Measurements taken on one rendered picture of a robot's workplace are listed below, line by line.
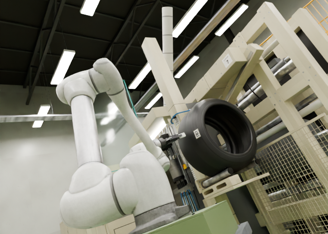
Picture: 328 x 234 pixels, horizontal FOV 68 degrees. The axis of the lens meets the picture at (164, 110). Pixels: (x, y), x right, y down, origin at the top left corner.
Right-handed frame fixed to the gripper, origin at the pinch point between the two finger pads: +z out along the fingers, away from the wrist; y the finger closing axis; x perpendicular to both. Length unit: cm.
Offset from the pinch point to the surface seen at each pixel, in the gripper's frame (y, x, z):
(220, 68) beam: -18, -38, 57
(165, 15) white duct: 15, -138, 74
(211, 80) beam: -3, -37, 57
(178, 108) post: 27, -32, 34
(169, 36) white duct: 28, -119, 75
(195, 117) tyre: -10.9, -6.4, 12.0
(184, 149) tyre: 8.3, 8.8, 2.9
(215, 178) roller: 5.4, 37.3, 12.6
